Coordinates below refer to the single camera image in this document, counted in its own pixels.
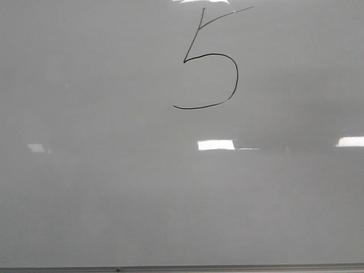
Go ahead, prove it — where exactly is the white whiteboard with aluminium frame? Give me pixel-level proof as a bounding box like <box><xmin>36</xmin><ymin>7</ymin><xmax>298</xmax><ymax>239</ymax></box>
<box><xmin>1</xmin><ymin>1</ymin><xmax>363</xmax><ymax>267</ymax></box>

